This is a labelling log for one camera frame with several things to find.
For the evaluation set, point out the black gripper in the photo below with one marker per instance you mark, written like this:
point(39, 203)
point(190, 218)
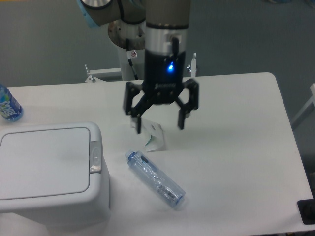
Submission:
point(165, 78)

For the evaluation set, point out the white plastic trash can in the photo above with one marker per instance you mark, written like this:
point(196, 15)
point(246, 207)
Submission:
point(84, 214)

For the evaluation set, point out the white trash can lid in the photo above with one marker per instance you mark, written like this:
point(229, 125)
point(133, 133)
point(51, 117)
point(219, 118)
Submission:
point(44, 163)

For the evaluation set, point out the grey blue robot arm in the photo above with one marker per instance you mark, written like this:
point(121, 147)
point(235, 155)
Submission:
point(155, 12)

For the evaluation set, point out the crumpled white paper wrapper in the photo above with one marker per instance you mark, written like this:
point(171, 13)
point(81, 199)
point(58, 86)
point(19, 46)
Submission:
point(153, 135)

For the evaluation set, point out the clear empty plastic bottle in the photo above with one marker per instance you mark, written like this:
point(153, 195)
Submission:
point(155, 178)

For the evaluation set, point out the blue labelled water bottle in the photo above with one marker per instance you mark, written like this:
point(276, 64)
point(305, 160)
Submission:
point(10, 109)

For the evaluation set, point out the black clamp at table edge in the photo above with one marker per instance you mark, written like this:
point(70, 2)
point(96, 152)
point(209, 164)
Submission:
point(307, 211)

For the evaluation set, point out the white frame at right edge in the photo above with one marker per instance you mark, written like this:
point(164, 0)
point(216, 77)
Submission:
point(305, 111)

